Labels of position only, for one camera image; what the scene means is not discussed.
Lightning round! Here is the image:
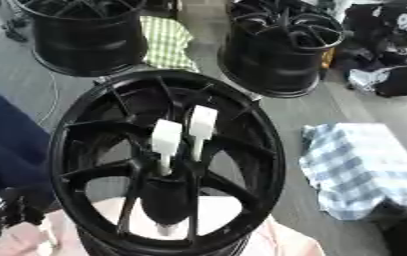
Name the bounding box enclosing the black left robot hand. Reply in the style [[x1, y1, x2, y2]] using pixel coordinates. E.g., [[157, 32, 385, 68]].
[[0, 187, 49, 252]]

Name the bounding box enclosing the white pin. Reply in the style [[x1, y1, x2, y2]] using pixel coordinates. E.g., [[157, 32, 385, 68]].
[[185, 104, 221, 163], [150, 118, 184, 176]]

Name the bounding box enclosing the black wheel rim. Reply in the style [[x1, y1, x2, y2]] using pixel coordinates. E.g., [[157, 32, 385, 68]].
[[215, 0, 349, 99], [8, 0, 151, 78]]

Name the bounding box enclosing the black spoked wheel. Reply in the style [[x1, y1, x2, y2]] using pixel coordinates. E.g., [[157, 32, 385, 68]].
[[45, 69, 289, 256]]

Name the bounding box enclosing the dark blue cloth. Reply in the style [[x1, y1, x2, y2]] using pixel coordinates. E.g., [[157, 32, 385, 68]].
[[0, 86, 58, 209]]

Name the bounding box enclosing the green white checked cloth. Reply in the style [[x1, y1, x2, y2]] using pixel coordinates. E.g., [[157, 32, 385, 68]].
[[138, 15, 202, 74]]

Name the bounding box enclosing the blue white checked cloth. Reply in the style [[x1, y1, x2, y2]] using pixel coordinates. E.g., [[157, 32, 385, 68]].
[[297, 122, 407, 222]]

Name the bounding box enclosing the white plastic bag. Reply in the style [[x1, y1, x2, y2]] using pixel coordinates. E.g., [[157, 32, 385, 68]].
[[344, 67, 392, 93]]

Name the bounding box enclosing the pile of black bags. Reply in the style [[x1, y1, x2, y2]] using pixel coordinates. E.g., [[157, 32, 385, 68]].
[[332, 0, 407, 68]]

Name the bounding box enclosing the black bag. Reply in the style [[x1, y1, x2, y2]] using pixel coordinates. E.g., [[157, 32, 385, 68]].
[[372, 62, 407, 98]]

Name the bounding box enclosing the thin grey cable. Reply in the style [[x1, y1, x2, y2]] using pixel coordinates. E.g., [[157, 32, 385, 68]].
[[35, 71, 62, 126]]

